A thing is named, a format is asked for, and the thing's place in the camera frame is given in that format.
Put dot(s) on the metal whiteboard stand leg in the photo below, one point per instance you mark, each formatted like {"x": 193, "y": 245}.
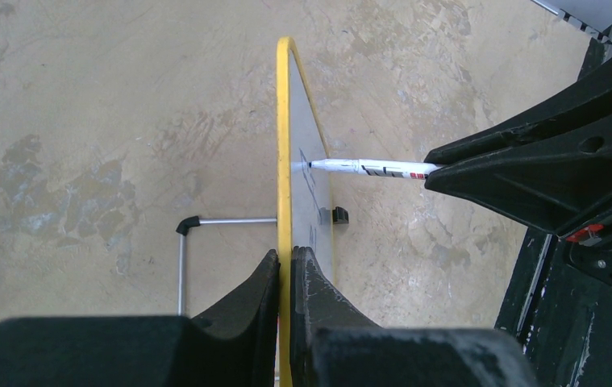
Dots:
{"x": 216, "y": 255}

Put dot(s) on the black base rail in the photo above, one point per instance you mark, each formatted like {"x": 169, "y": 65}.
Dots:
{"x": 559, "y": 301}

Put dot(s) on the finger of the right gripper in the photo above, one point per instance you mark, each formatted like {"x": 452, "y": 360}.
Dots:
{"x": 584, "y": 102}
{"x": 557, "y": 185}

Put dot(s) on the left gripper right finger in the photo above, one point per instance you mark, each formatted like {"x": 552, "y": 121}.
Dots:
{"x": 333, "y": 344}

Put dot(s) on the white marker pen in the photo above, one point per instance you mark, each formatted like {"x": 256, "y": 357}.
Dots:
{"x": 377, "y": 168}

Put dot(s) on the right aluminium side rail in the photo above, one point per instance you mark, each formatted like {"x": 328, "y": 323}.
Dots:
{"x": 593, "y": 17}

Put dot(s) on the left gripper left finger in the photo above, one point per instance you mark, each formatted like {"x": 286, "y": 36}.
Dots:
{"x": 232, "y": 343}

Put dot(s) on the yellow framed whiteboard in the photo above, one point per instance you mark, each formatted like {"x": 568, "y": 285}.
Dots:
{"x": 303, "y": 194}

